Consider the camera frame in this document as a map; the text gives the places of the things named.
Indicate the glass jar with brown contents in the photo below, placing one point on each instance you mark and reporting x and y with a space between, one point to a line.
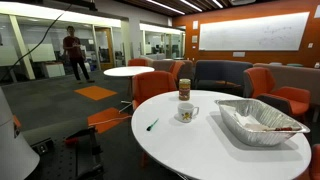
184 90

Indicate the orange and grey armchair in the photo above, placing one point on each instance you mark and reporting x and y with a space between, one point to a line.
283 95

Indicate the white light switch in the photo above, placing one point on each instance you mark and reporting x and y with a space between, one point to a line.
310 45

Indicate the white low cabinet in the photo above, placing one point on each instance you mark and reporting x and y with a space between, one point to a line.
53 70

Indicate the large round white table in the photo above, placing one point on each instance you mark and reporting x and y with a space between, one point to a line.
213 143

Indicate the small round white table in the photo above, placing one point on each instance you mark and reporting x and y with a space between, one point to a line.
128 71

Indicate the aluminium foil tray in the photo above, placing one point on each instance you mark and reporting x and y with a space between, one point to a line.
263 126

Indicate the white mug with cartoon print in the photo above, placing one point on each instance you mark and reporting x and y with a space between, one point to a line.
186 112

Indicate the orange fabric chair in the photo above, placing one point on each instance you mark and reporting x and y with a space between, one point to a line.
137 62
315 163
175 69
151 85

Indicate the white wall whiteboard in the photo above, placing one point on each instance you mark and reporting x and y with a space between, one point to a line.
255 32

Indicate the black power box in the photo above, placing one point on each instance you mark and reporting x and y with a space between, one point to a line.
42 147

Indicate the wooden door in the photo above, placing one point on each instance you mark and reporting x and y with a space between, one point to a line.
105 48

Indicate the white paper napkin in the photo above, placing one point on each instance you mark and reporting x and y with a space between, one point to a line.
246 119

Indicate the white wall plate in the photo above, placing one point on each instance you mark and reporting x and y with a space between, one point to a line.
238 54

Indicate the beige sofa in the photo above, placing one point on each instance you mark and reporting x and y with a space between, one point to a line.
293 77

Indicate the dark grey sofa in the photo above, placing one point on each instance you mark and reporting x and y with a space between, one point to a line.
221 73

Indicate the green marker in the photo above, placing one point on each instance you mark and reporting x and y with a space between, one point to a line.
152 125

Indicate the white wall paper sheet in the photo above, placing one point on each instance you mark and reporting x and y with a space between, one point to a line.
195 25
194 39

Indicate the person in dark red shirt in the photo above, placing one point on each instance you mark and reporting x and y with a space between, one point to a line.
74 50

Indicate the red marker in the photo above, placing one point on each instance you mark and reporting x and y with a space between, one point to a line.
283 128

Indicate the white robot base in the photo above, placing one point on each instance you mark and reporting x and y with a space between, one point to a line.
13 150

